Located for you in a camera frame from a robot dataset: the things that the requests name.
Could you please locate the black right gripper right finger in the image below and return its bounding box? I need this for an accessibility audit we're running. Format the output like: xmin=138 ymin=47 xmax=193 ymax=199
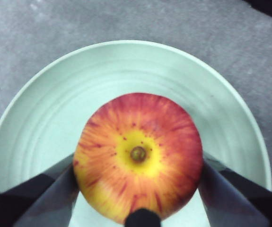
xmin=198 ymin=152 xmax=272 ymax=227

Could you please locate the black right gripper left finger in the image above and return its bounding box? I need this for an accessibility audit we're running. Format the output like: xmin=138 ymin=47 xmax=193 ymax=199
xmin=0 ymin=153 xmax=80 ymax=227

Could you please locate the green plate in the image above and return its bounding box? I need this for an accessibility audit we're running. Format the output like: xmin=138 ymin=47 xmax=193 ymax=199
xmin=0 ymin=39 xmax=272 ymax=227

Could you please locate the red yellow apple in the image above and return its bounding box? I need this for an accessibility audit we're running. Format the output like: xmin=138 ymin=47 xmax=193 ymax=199
xmin=73 ymin=92 xmax=204 ymax=225

